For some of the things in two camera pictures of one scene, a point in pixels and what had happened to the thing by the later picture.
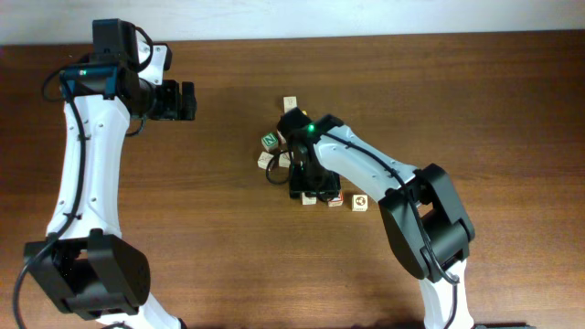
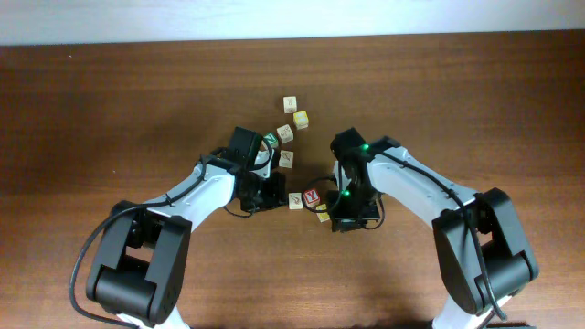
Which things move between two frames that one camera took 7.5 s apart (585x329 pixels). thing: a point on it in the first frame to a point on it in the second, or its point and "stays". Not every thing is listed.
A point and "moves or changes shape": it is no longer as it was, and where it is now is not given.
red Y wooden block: x=337 y=201 moves or changes shape
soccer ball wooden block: x=359 y=203 moves or changes shape
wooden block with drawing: x=283 y=141 stays
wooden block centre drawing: x=283 y=160 stays
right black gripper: x=313 y=185 to x=349 y=217
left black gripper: x=171 y=110 to x=276 y=196
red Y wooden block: x=308 y=200 to x=295 y=200
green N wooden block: x=270 y=141 stays
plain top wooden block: x=290 y=102 stays
